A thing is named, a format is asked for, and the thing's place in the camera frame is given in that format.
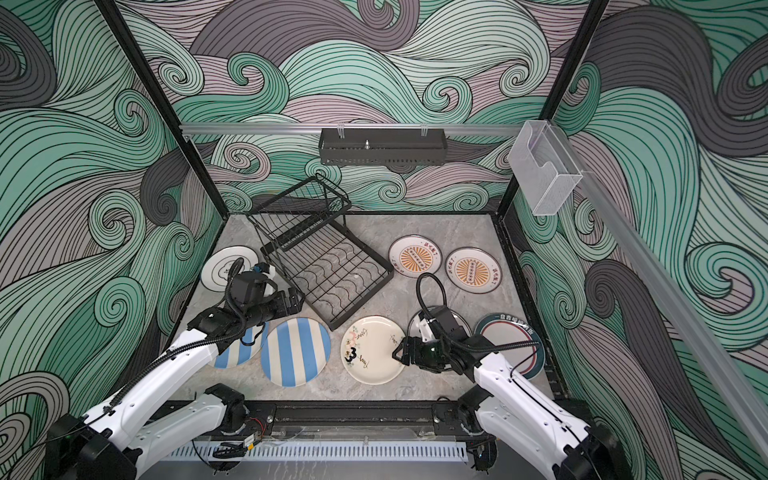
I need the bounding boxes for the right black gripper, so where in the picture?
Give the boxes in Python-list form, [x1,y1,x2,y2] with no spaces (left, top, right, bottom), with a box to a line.
[390,336,452,372]

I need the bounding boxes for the cream floral plate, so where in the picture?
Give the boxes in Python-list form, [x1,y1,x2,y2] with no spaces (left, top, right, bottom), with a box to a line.
[340,315,405,386]

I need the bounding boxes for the blue striped plate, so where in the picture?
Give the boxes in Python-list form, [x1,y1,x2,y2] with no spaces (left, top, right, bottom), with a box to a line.
[261,317,331,388]
[209,325,265,369]

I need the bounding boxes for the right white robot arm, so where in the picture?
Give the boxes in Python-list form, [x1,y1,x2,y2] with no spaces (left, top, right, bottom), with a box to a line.
[392,335,632,479]

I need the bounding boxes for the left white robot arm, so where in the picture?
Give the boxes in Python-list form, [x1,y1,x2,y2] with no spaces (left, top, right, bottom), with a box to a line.
[43,288,303,479]

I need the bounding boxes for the black dish rack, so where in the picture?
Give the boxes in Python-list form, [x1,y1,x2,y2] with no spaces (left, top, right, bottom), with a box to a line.
[247,174,394,330]

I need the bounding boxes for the white plate red characters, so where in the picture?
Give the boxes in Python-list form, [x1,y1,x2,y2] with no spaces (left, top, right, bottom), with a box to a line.
[407,306,471,343]

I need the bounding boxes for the left sunburst pattern plate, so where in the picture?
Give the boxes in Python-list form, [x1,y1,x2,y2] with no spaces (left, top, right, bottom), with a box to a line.
[388,234,443,278]

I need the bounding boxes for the sunburst pattern plate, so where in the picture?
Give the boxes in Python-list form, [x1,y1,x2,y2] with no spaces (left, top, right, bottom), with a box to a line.
[388,234,443,278]
[445,247,503,294]

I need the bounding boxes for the right sunburst pattern plate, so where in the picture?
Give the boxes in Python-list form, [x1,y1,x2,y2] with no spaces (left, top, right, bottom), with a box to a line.
[445,247,503,294]

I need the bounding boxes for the white plate teal red rim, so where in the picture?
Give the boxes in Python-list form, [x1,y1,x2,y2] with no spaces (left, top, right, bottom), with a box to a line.
[474,313,546,380]

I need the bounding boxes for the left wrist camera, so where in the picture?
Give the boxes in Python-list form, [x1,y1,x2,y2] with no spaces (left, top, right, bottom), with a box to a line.
[229,270,277,307]

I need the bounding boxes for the white plate green ring motif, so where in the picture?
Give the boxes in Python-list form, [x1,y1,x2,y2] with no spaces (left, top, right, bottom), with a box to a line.
[200,246,260,292]

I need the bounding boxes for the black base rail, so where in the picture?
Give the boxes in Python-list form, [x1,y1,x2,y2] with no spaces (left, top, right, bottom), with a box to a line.
[194,389,489,442]

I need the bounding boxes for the white slotted cable duct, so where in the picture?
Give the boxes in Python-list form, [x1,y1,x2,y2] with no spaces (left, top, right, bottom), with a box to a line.
[165,440,469,463]

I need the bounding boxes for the black hanging wall tray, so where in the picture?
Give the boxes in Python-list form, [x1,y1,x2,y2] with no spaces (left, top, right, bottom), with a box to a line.
[318,129,448,167]

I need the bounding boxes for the black corner frame post right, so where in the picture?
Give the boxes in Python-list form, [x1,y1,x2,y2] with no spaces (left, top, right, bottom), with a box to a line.
[497,1,609,216]

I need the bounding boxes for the black corner frame post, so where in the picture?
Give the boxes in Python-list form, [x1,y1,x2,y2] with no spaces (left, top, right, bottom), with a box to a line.
[94,0,230,221]
[497,1,609,216]

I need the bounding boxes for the aluminium rail back wall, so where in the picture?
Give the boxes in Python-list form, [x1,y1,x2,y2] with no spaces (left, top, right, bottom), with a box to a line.
[180,122,522,137]

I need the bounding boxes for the aluminium rail wall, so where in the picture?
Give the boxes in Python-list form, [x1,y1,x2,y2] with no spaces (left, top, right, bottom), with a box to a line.
[180,122,522,137]
[551,125,767,460]

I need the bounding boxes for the clear plastic wall bin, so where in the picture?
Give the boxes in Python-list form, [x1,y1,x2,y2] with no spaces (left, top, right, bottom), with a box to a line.
[507,120,583,216]

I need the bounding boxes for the black corner frame post left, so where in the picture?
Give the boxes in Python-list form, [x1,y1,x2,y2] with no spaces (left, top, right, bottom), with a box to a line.
[94,0,230,221]

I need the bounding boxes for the aluminium rail right wall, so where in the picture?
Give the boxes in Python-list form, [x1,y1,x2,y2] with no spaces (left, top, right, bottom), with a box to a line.
[551,125,767,460]

